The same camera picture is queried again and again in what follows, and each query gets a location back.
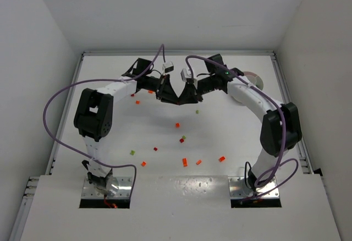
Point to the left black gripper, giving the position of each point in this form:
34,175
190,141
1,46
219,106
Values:
162,88

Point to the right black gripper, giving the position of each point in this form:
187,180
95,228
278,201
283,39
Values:
195,89

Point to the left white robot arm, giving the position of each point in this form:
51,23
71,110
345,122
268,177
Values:
94,115

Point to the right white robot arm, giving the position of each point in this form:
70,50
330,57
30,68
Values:
280,123

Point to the white divided bowl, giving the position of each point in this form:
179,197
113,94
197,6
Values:
254,80

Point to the orange double lego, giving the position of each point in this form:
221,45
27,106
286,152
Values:
185,162

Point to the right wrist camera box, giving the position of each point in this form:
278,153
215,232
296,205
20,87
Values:
186,76

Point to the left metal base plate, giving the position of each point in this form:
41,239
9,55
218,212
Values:
117,188

